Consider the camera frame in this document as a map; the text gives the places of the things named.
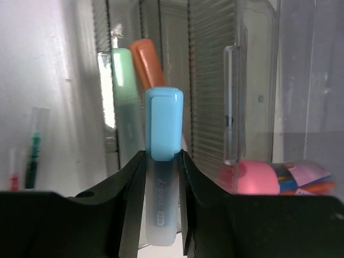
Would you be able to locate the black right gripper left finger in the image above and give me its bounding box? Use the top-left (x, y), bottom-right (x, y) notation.
top-left (1, 151), bottom-right (146, 257)

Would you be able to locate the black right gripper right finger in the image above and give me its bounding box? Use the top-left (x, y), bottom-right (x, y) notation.
top-left (178, 151), bottom-right (343, 257)

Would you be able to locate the pink glue stick tube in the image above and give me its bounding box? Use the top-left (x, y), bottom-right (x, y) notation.
top-left (216, 160), bottom-right (336, 195)

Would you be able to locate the red clear pen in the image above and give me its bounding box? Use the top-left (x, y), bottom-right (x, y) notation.
top-left (9, 148), bottom-right (19, 191)

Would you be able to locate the green capped highlighter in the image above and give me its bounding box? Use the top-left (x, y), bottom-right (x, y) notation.
top-left (112, 48), bottom-right (144, 167)

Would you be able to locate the blue capped highlighter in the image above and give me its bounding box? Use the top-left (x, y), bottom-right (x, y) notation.
top-left (145, 86), bottom-right (183, 246)

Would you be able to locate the orange capped highlighter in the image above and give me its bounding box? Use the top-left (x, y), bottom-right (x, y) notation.
top-left (129, 39), bottom-right (167, 91)

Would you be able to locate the green clear pen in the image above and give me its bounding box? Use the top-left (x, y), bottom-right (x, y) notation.
top-left (25, 107), bottom-right (50, 189)

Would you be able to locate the clear acrylic drawer organizer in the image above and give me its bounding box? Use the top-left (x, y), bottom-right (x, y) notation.
top-left (92, 1), bottom-right (343, 198)

